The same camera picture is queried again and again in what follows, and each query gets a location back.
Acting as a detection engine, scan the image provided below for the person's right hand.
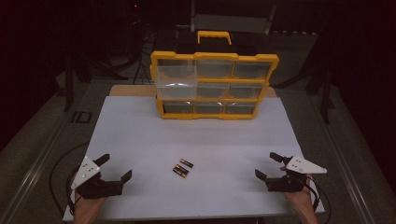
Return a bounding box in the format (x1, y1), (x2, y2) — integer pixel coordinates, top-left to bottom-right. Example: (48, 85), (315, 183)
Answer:
(283, 176), (319, 224)

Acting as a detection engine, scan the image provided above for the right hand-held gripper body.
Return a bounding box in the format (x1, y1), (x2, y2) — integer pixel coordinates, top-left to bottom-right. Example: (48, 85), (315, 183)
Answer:
(265, 156), (328, 193)

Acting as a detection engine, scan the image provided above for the person's left hand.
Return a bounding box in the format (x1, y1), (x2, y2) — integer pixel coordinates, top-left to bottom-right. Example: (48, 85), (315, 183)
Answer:
(73, 193), (107, 224)

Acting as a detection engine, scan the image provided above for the short black cable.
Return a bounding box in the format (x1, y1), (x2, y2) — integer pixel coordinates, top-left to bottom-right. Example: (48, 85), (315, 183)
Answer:
(64, 167), (79, 217)

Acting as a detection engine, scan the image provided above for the black looped cable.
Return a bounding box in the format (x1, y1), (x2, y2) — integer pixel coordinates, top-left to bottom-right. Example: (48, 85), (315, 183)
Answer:
(305, 176), (332, 224)

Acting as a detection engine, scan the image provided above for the yellow black drawer cabinet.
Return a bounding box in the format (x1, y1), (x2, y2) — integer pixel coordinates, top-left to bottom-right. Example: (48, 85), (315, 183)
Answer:
(149, 30), (280, 121)

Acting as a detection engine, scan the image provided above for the aluminium floor rail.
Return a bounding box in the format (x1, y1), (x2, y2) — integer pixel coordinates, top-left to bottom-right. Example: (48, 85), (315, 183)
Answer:
(317, 102), (379, 224)
(0, 118), (76, 224)

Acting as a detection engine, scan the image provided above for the grey metal frame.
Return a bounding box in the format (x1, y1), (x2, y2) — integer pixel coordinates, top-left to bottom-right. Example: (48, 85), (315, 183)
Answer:
(189, 0), (278, 35)

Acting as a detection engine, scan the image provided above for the dark tripod stand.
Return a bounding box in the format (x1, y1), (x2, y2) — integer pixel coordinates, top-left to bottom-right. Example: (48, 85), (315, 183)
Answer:
(60, 0), (150, 114)

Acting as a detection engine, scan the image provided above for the long black cable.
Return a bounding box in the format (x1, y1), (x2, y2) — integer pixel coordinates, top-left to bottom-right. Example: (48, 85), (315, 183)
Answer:
(49, 141), (92, 217)

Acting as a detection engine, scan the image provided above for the clear plastic drawer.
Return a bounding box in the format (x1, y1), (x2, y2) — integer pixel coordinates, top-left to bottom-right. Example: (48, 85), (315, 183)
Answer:
(154, 64), (199, 102)

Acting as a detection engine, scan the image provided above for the dark metal stand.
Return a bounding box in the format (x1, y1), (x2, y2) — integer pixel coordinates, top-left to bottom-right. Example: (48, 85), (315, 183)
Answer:
(274, 27), (339, 125)

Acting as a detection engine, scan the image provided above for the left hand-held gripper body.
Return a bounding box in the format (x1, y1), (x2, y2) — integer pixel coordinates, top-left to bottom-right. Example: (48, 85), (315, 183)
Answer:
(70, 156), (124, 201)

